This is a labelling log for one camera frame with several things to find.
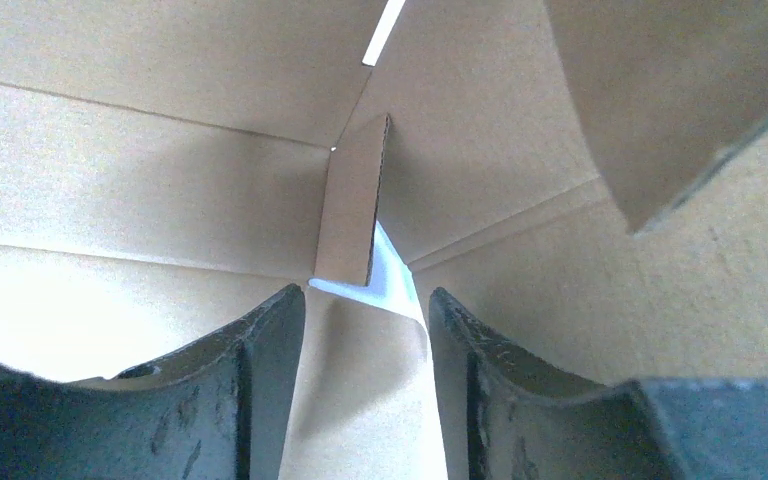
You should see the brown cardboard box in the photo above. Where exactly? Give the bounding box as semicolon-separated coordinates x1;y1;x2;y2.
0;1;768;479

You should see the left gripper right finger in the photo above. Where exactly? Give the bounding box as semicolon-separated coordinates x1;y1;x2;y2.
428;288;768;479

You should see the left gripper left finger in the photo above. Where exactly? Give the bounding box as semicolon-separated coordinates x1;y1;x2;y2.
0;284;305;479

